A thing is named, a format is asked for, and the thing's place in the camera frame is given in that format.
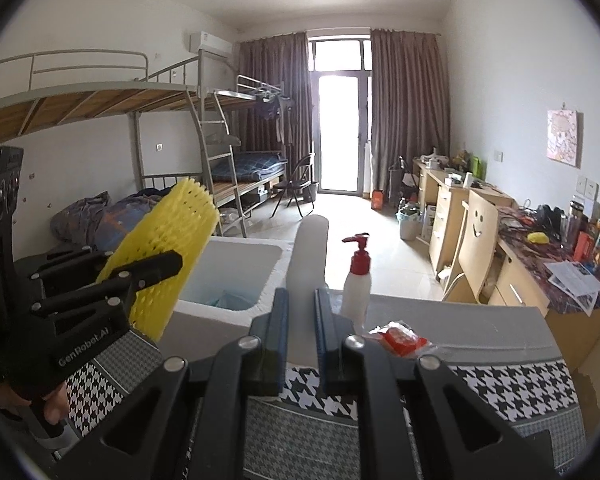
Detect large metal bunk bed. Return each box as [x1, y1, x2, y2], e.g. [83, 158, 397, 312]
[0, 51, 248, 238]

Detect dark bag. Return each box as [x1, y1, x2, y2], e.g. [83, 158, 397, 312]
[389, 157, 421, 201]

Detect white foam strip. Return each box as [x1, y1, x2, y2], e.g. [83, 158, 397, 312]
[285, 215, 331, 368]

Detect white pump bottle red nozzle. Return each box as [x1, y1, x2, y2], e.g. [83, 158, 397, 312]
[340, 233, 372, 331]

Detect red snack packet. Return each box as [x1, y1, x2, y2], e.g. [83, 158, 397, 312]
[369, 321, 433, 356]

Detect row of toiletry bottles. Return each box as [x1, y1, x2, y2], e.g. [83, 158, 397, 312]
[560, 200, 600, 281]

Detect wooden chair with smiley face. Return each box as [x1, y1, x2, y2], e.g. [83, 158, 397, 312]
[442, 190, 501, 303]

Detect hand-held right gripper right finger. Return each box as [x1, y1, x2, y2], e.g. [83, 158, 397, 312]
[314, 287, 563, 480]

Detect white air conditioner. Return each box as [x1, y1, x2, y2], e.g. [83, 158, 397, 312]
[189, 31, 233, 57]

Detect yellow foam net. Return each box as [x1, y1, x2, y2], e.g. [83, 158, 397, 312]
[96, 177, 221, 342]

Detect white waste bin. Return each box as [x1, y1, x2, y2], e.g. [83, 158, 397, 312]
[397, 210, 423, 241]

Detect glass balcony door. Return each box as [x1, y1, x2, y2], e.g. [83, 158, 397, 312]
[310, 35, 372, 196]

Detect person's left hand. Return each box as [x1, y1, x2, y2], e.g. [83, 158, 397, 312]
[0, 381, 72, 426]

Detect brown curtain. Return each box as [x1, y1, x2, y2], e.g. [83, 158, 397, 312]
[239, 31, 313, 191]
[370, 27, 453, 196]

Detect dark blue quilt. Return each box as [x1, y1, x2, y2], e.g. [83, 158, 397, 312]
[50, 187, 176, 253]

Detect hanging clothes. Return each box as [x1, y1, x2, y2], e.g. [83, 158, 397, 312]
[257, 92, 293, 146]

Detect blue checked mattress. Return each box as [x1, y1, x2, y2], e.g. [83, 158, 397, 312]
[230, 152, 288, 181]

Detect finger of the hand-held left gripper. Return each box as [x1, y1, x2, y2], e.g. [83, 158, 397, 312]
[29, 246, 106, 283]
[30, 251, 184, 322]

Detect black white houndstooth tablecloth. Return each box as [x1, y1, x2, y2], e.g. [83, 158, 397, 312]
[55, 292, 588, 480]

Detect wall poster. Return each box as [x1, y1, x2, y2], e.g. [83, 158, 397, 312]
[546, 108, 580, 168]

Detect wooden desk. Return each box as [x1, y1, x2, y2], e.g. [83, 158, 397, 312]
[412, 157, 600, 361]

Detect white foam box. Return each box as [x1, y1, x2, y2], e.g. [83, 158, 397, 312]
[172, 237, 297, 331]

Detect black round object on desk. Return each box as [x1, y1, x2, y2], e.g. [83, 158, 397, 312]
[535, 205, 563, 233]

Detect black folding chair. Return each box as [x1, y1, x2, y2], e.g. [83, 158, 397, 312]
[270, 152, 317, 218]

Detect small metal bunk bed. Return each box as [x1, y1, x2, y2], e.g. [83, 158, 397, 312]
[212, 74, 293, 223]

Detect papers on desk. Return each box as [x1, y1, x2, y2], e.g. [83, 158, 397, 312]
[545, 260, 600, 308]

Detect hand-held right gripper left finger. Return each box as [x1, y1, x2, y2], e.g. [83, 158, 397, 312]
[55, 287, 291, 480]

